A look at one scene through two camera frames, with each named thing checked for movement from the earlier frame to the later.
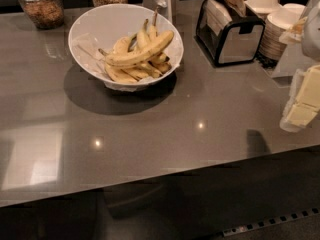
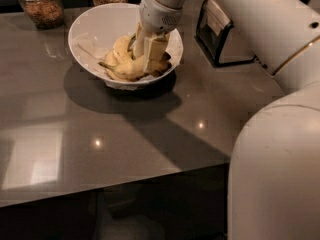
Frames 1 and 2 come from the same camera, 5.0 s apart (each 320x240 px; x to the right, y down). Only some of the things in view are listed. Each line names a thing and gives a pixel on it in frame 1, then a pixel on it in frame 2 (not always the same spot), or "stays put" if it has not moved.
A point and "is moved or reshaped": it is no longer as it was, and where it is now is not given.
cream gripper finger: (297, 116) to (139, 44)
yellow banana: (153, 48) is moved or reshaped
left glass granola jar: (43, 5) stays put
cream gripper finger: (305, 86) to (155, 46)
